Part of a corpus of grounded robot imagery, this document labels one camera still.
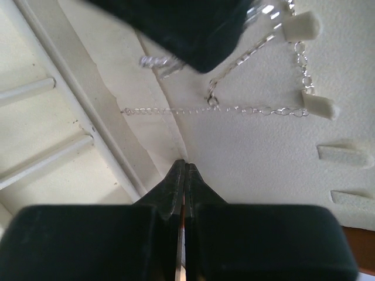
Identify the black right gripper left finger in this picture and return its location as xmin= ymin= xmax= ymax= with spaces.
xmin=1 ymin=160 xmax=185 ymax=280

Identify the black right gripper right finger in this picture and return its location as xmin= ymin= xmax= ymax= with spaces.
xmin=185 ymin=164 xmax=359 ymax=280

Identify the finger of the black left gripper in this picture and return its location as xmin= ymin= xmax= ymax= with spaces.
xmin=89 ymin=0 xmax=254 ymax=73

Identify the silver chain necklace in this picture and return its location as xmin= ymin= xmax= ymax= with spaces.
xmin=120 ymin=0 xmax=316 ymax=118

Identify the brown jewelry box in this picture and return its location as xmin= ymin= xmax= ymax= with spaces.
xmin=1 ymin=1 xmax=374 ymax=275

